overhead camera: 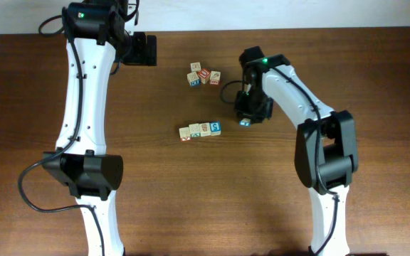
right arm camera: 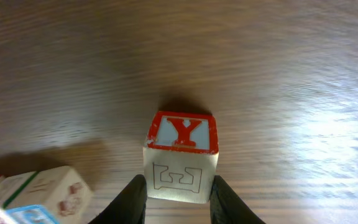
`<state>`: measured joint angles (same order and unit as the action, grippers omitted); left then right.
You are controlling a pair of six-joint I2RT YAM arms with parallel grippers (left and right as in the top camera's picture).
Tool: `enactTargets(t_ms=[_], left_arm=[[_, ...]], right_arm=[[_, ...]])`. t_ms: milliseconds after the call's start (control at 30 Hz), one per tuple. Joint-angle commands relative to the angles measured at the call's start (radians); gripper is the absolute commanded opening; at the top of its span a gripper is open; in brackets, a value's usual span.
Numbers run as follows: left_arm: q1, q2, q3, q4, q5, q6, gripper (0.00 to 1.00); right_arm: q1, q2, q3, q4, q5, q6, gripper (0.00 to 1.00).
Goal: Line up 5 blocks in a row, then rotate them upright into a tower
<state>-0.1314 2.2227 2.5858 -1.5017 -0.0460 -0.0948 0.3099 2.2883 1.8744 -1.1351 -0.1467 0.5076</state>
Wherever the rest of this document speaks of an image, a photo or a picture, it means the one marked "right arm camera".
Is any wooden block red corner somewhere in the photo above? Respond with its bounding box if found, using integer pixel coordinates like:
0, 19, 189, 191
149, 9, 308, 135
143, 111, 219, 203

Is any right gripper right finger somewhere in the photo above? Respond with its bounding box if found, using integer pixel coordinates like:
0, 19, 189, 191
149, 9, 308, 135
209, 175, 265, 224

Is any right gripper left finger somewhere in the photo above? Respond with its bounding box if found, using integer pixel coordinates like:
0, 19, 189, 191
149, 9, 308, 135
89, 174, 147, 224

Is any plain wooden picture block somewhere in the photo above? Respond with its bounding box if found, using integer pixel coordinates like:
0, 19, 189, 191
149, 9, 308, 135
6, 166, 93, 224

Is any wooden block green side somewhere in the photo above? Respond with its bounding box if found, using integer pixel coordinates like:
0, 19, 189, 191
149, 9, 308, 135
0, 171, 38, 209

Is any wooden block blue corner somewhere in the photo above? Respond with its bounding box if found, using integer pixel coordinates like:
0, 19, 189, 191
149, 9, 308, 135
0, 205, 60, 224

